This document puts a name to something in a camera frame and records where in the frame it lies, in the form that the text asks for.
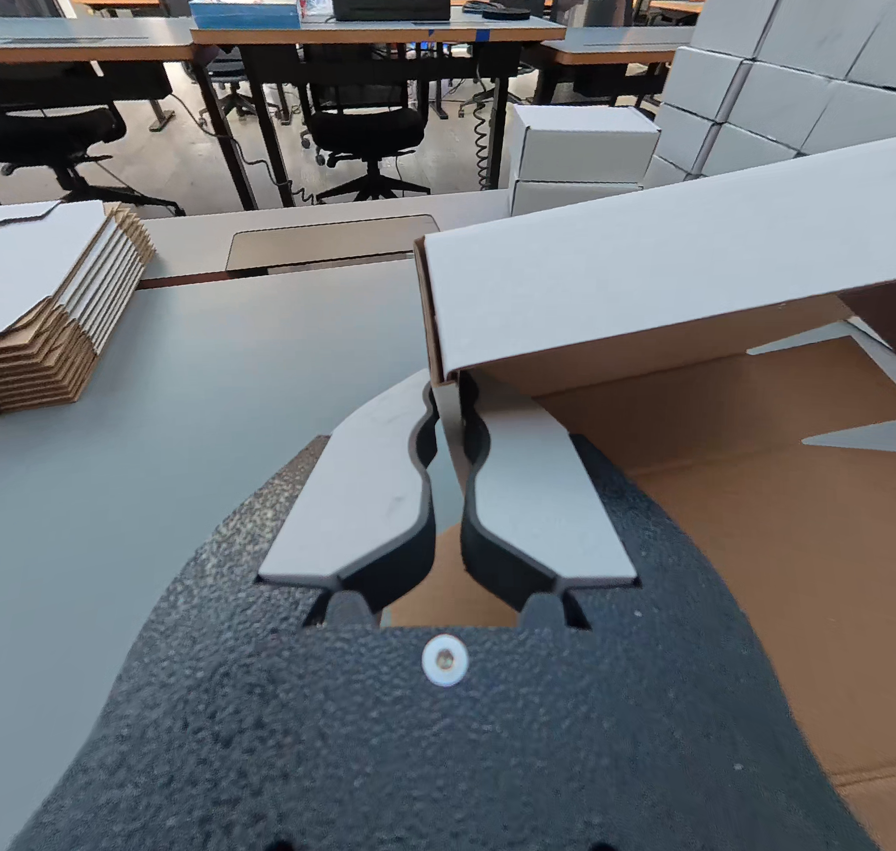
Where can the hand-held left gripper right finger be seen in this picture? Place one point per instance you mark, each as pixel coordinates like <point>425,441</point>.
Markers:
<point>546,508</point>

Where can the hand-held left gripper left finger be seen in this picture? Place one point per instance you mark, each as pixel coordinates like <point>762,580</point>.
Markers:
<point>350,508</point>

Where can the white and brown cardboard box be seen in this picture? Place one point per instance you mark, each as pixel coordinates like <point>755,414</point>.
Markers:
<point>630,277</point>

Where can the white folded box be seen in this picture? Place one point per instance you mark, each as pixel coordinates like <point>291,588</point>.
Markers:
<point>574,197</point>
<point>581,141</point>

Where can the blue flat box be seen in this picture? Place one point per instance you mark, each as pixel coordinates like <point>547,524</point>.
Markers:
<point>245,11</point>

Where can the stack of flat cardboard sheets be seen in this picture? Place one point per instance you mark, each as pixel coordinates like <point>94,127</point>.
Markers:
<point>63,291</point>

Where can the black office chair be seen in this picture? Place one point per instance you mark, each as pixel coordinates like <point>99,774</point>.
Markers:
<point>367,130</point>
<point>56,134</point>

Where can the wood-edged grey desk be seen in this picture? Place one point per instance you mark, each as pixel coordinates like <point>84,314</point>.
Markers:
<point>84,31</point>
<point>616,39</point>
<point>392,32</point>

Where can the black headphones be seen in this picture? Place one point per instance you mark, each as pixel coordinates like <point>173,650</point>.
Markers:
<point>500,11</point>

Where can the black flat device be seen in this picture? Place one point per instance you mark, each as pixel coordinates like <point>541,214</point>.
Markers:
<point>388,5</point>

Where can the stack of white boxes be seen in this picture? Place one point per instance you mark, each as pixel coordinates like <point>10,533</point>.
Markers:
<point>784,60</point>

